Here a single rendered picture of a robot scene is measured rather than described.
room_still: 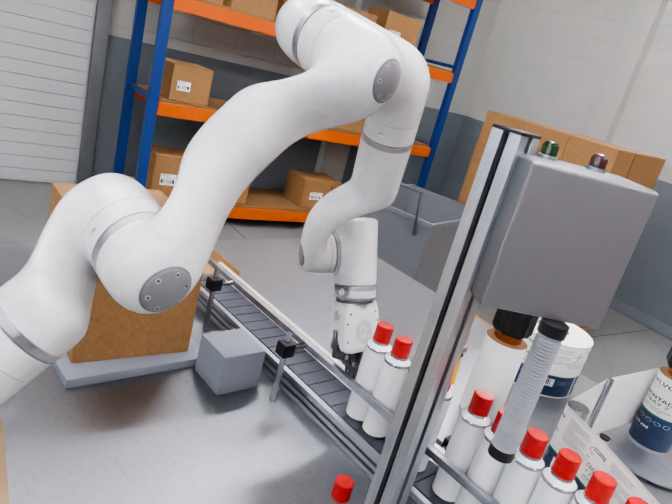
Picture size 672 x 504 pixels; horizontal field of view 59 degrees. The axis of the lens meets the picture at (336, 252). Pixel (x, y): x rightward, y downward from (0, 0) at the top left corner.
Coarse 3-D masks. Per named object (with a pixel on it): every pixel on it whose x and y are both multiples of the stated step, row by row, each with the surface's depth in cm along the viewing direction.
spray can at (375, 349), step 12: (384, 324) 111; (384, 336) 110; (372, 348) 110; (384, 348) 110; (372, 360) 110; (360, 372) 112; (372, 372) 111; (360, 384) 113; (372, 384) 112; (348, 408) 115; (360, 408) 114; (360, 420) 114
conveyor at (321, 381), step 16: (224, 288) 156; (224, 304) 147; (240, 304) 150; (240, 320) 142; (256, 320) 144; (256, 336) 136; (272, 336) 138; (272, 352) 132; (304, 352) 135; (304, 368) 128; (320, 368) 130; (320, 384) 124; (336, 384) 126; (336, 400) 120; (432, 464) 108; (416, 480) 103; (432, 480) 104; (432, 496) 100
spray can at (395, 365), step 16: (400, 336) 107; (400, 352) 106; (384, 368) 108; (400, 368) 106; (384, 384) 108; (400, 384) 108; (384, 400) 108; (368, 416) 111; (368, 432) 111; (384, 432) 111
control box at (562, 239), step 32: (544, 160) 72; (512, 192) 72; (544, 192) 70; (576, 192) 70; (608, 192) 70; (640, 192) 71; (512, 224) 71; (544, 224) 71; (576, 224) 71; (608, 224) 72; (640, 224) 72; (512, 256) 72; (544, 256) 72; (576, 256) 73; (608, 256) 73; (480, 288) 75; (512, 288) 74; (544, 288) 74; (576, 288) 74; (608, 288) 75; (576, 320) 76
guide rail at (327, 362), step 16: (224, 272) 145; (240, 288) 140; (256, 304) 135; (320, 352) 120; (336, 368) 116; (352, 384) 112; (368, 400) 109; (384, 416) 106; (432, 448) 99; (448, 464) 96; (464, 480) 93; (480, 496) 91
